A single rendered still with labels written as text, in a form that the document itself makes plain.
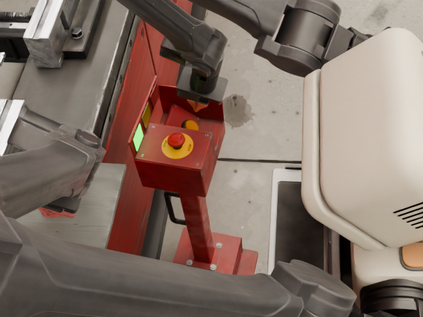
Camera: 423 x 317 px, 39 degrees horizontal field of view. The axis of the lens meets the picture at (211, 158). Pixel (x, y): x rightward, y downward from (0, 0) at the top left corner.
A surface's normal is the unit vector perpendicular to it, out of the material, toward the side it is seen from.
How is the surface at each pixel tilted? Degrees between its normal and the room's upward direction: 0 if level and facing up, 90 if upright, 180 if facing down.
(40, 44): 90
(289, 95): 0
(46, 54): 90
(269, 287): 44
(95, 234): 0
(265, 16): 38
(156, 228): 0
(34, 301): 70
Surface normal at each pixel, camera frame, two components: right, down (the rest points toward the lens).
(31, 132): 0.11, 0.18
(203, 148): -0.08, -0.57
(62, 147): 0.38, -0.88
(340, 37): 0.40, 0.07
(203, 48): 0.74, 0.24
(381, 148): -0.73, -0.44
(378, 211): -0.10, 0.82
